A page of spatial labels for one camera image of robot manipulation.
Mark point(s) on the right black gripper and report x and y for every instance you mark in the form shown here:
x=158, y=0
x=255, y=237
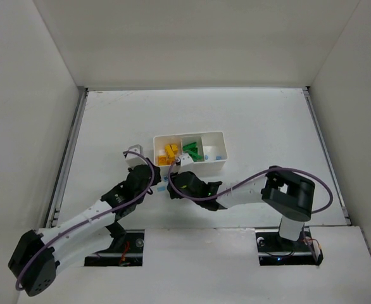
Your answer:
x=174, y=182

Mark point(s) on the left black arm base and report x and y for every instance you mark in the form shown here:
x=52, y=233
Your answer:
x=125, y=249

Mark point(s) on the small green lego brick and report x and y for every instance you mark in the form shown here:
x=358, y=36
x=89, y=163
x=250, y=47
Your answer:
x=191, y=147

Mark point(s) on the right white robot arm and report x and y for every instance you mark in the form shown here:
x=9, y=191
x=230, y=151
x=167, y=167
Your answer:
x=286, y=192

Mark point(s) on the white three-compartment bin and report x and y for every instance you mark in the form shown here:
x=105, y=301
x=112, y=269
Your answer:
x=208, y=143

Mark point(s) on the green yellow lego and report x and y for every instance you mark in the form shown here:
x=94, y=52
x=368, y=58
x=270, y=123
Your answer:
x=171, y=151

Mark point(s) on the green long lego brick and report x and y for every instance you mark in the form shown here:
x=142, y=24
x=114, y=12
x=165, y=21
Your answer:
x=193, y=153

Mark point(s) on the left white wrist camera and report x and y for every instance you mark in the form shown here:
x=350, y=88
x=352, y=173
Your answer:
x=133, y=156

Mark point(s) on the orange flower green lego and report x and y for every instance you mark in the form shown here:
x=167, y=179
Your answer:
x=162, y=160

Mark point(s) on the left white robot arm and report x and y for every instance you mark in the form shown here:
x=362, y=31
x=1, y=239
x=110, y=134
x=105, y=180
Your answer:
x=40, y=256

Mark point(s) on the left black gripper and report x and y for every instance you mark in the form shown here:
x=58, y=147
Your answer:
x=145, y=171

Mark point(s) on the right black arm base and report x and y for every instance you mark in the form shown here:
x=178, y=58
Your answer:
x=276, y=251

